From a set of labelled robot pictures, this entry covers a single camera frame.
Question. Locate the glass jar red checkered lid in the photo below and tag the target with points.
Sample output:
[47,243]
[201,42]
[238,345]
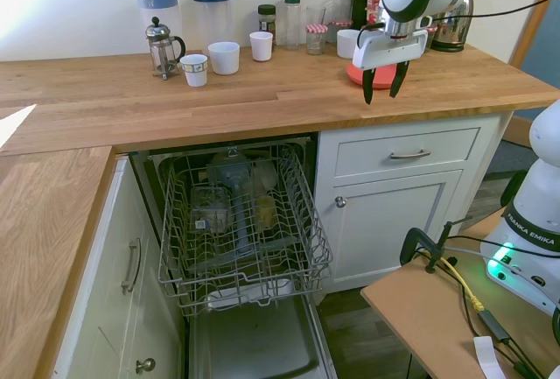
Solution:
[339,29]
[431,37]
[316,40]

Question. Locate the coffee jar black lid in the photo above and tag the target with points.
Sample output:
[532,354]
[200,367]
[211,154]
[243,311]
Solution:
[266,18]

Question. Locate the cream cabinet front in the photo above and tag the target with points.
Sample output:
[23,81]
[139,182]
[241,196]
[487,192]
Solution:
[114,322]

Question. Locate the glass steel french press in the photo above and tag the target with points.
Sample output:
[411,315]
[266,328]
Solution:
[162,48]

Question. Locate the round steel cabinet knob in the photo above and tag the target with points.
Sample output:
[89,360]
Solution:
[340,201]
[145,365]

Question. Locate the clear glass in rack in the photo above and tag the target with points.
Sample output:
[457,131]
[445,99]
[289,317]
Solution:
[265,175]

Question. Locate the white paper strip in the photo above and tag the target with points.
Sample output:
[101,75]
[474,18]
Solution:
[487,355]

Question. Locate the tall clear drinking glass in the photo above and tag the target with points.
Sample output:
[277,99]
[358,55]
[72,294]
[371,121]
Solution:
[315,15]

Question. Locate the large clear glass jar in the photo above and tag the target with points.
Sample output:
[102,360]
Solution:
[342,7]

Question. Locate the printed white paper cup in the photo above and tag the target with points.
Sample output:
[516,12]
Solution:
[193,70]

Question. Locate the brown fibreboard base board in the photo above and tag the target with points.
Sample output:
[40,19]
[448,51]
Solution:
[420,309]

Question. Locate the clear pitcher light blue lid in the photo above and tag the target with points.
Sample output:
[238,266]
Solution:
[157,7]

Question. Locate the yellow translucent container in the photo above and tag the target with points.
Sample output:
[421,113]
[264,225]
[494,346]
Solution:
[265,212]

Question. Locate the white cabinet drawer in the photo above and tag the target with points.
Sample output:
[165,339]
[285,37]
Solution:
[446,147]

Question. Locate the tall white ceramic cup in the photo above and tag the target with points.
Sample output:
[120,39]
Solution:
[261,46]

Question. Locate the red plastic plate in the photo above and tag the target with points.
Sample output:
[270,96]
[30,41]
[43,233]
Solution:
[382,77]

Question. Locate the wide white ceramic cup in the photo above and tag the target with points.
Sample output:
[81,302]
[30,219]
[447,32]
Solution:
[224,58]

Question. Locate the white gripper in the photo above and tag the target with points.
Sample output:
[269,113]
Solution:
[389,48]

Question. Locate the red printed carton box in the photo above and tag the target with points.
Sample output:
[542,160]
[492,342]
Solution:
[374,2]

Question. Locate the steel dishwasher door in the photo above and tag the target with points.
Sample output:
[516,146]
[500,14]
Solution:
[254,339]

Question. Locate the dark grey floor mat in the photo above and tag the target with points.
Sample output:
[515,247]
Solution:
[512,156]

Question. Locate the stainless steel kettle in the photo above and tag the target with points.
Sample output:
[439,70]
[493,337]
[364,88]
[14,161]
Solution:
[455,24]

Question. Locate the clear plastic food container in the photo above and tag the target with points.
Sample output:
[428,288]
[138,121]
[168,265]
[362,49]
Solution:
[210,210]

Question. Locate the white mug near jars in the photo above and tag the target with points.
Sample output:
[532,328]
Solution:
[347,44]

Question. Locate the black metal clamp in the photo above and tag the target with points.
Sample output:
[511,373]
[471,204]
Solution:
[413,239]

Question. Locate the white cabinet door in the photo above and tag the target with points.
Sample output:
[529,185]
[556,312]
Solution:
[394,230]

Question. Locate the wooden door frame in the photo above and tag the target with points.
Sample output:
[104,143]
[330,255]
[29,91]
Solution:
[531,20]

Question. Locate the clear pitcher dark blue lid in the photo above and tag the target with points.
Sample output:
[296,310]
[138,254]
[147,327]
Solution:
[212,20]

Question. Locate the clear bottle green lid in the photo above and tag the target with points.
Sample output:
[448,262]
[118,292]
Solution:
[292,22]

